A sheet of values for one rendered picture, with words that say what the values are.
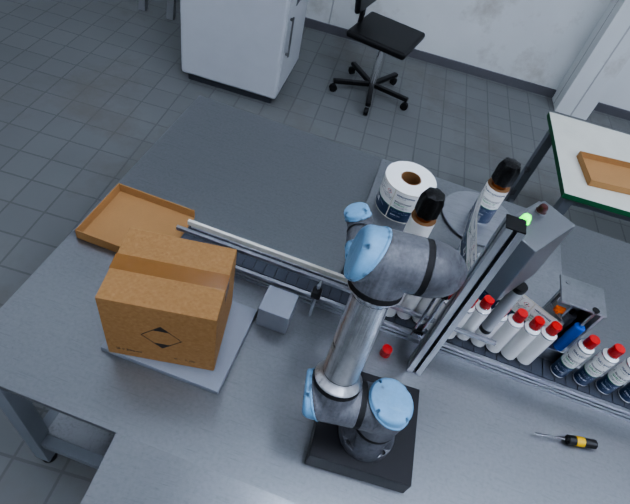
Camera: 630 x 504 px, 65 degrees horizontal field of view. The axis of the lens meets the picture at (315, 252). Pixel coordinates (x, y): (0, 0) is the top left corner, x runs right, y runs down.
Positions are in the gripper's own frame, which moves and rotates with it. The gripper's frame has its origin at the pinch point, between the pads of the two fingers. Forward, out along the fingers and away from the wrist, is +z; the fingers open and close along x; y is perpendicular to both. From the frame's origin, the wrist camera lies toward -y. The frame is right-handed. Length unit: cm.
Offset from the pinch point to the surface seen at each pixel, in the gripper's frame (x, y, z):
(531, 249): -46, -17, -36
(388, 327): -1.0, -4.9, 9.3
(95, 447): 103, -55, 23
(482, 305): -30.6, 0.0, 3.0
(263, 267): 37.5, -1.0, -15.2
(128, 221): 84, 1, -37
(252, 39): 133, 215, -24
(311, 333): 20.3, -15.5, 0.4
